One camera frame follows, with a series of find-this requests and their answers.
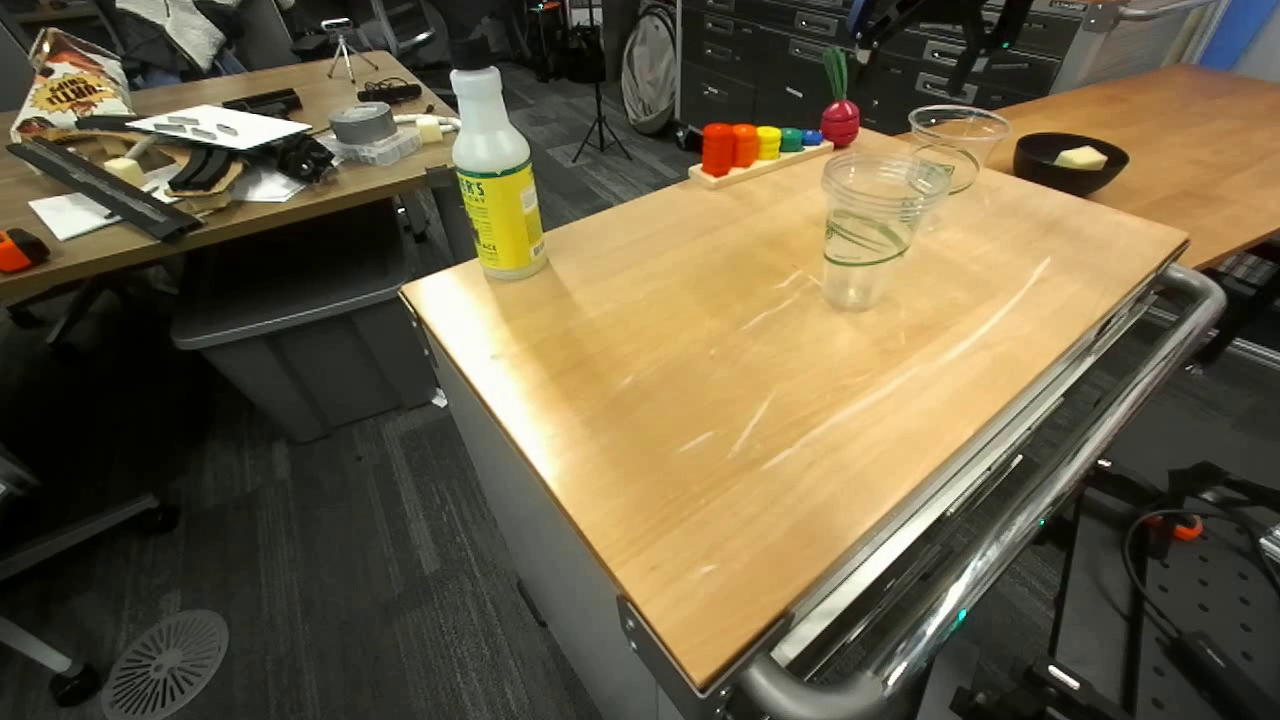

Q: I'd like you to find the orange toy disc stack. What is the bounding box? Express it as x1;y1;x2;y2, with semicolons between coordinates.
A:
729;122;766;173

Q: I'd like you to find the dark drawer tool chest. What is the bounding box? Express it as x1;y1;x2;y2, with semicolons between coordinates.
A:
675;0;1212;138

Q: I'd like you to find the black bowl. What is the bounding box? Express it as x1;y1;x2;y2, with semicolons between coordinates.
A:
1011;128;1131;200

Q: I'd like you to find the pale yellow food piece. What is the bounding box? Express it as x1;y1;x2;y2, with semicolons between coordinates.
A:
1053;142;1111;175

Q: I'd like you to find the blue panel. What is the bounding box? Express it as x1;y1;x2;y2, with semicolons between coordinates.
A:
1196;0;1280;76

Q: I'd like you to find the thin black tripod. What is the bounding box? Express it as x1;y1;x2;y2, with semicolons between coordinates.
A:
569;0;648;173

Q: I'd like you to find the white spray bottle yellow label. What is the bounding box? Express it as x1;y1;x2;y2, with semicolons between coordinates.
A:
450;60;554;286

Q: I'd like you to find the flat black device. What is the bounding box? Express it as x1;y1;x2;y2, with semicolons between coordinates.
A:
357;76;427;109
215;83;307;122

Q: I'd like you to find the orange clamp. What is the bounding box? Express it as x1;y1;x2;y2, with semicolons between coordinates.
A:
1150;507;1212;549

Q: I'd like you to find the grey tape roll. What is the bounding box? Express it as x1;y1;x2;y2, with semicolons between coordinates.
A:
327;97;399;154

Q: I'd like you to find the small desk tripod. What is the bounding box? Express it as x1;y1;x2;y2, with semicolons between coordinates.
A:
317;12;376;90

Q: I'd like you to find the black bulky gadget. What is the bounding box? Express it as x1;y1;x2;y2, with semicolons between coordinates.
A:
274;131;340;184

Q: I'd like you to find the black perforated breadboard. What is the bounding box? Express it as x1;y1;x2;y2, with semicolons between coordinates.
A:
933;533;1280;720

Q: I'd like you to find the grey cart cabinet body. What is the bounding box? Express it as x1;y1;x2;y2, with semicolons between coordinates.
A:
420;312;731;720

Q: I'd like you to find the white paper sheet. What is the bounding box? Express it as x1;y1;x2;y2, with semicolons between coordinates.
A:
125;102;311;154

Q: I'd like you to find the white jacket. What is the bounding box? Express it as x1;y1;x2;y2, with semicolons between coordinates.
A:
113;0;234;74

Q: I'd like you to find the long black bar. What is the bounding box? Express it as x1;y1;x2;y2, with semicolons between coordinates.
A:
6;138;204;244

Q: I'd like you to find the snack chips bag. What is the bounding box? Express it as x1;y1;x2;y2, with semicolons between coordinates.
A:
8;30;135;143

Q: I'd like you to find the small white note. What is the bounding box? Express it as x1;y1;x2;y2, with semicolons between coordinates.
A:
23;188;115;244

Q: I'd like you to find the small orange object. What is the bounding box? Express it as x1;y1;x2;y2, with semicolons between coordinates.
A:
0;224;56;277

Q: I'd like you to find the office chair base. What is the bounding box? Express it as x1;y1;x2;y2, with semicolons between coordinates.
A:
0;435;183;711

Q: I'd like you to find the round floor vent grate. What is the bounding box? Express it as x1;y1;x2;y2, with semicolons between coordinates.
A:
96;608;234;720

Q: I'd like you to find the white cable with adapter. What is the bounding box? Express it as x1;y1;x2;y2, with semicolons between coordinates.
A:
394;114;463;143

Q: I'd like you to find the silver cart handle bar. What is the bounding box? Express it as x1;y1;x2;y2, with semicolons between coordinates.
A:
731;261;1234;720

